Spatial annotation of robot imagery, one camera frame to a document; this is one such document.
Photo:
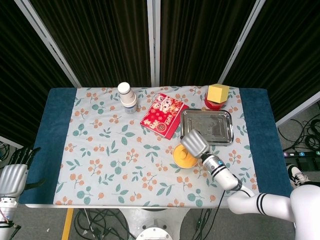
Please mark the red round container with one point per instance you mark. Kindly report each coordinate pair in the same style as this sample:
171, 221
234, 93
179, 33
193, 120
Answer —
212, 106

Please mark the yellow cube block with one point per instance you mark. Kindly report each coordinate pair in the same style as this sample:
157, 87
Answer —
217, 93

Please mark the yellow floor tape strip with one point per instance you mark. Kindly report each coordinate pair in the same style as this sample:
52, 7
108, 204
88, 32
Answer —
67, 225

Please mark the dark ribbed partition panel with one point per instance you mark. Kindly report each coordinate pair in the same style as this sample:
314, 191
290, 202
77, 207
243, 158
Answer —
22, 75
287, 50
197, 42
105, 42

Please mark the beige bowl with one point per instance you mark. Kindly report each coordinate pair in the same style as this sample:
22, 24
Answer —
180, 163

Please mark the floral leaf print tablecloth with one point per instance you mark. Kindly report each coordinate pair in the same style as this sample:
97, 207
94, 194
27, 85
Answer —
120, 150

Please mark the white and black sneaker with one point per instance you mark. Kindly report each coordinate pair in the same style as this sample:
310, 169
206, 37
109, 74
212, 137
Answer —
297, 175

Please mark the stainless steel tray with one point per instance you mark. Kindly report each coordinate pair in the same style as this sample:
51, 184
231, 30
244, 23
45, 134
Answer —
215, 122

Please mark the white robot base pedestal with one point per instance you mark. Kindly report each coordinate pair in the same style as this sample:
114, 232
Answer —
152, 222

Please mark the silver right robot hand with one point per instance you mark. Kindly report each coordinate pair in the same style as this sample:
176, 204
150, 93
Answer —
196, 143

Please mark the white partition frame post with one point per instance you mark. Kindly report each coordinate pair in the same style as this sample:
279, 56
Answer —
50, 43
297, 110
153, 42
240, 42

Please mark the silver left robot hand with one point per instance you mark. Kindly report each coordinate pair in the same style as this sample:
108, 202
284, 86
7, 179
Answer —
12, 180

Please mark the red spiral calendar notebook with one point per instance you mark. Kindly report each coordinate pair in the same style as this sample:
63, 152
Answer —
163, 115

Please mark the black power strip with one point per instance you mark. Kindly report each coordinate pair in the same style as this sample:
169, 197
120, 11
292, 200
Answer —
300, 154

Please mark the dark blue table cloth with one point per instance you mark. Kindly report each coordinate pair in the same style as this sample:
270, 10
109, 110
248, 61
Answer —
265, 125

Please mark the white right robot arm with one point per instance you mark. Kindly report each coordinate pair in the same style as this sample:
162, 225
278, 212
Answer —
270, 202

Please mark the plastic bottle with blue label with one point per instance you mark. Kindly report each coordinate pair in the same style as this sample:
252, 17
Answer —
131, 109

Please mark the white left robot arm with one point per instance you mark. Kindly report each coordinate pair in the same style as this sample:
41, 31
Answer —
6, 217

